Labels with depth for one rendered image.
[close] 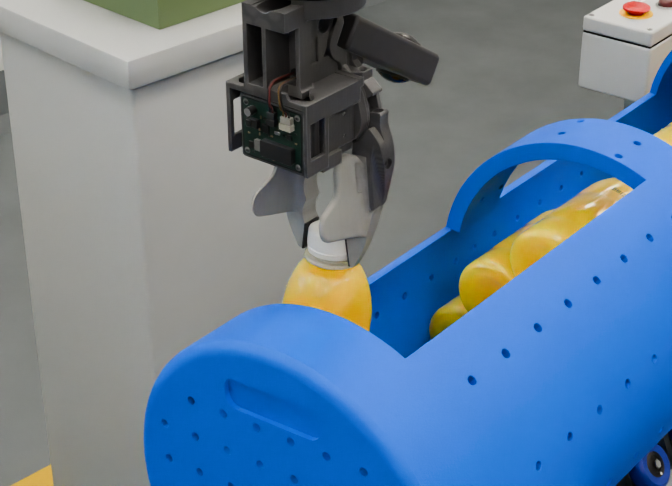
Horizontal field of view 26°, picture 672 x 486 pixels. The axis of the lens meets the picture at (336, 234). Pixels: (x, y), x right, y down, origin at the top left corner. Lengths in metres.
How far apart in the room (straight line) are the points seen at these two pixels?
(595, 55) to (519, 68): 2.72
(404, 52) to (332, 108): 0.09
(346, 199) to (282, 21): 0.15
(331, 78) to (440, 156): 3.09
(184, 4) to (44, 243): 0.44
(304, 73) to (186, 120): 0.95
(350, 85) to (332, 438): 0.23
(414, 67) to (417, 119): 3.24
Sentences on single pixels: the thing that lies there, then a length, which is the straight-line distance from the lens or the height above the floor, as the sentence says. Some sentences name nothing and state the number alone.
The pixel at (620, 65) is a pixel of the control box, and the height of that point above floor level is 1.05.
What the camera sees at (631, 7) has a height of 1.11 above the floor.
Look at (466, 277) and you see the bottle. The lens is 1.30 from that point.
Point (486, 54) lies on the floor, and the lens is 4.77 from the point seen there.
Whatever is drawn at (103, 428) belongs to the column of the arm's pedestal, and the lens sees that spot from 2.21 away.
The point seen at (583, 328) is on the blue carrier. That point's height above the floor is 1.19.
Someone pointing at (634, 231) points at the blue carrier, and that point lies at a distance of 1.18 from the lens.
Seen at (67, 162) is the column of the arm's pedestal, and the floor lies 0.90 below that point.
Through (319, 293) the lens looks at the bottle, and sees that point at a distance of 1.06.
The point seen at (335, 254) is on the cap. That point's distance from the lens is 1.05.
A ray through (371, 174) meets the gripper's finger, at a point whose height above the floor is 1.32.
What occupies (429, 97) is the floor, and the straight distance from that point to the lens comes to 4.43.
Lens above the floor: 1.77
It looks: 29 degrees down
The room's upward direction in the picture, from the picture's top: straight up
